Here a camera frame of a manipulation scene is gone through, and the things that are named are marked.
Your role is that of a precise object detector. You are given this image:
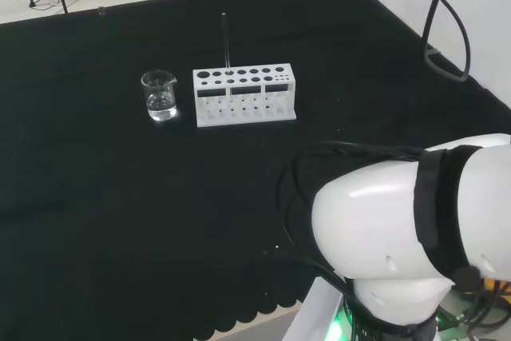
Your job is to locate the white test tube rack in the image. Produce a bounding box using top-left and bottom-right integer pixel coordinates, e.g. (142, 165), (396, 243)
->
(192, 62), (298, 129)

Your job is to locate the clear glass beaker with water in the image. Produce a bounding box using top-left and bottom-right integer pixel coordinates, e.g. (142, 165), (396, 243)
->
(140, 69), (179, 122)

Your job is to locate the clear glass rod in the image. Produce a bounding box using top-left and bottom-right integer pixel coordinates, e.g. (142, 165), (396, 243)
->
(220, 12), (234, 77)

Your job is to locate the thick black looped cable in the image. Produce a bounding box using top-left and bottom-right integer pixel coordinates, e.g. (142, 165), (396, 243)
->
(420, 0), (473, 85)

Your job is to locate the black bench cloth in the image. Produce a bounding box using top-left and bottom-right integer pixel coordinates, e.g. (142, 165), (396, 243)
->
(0, 0), (511, 336)

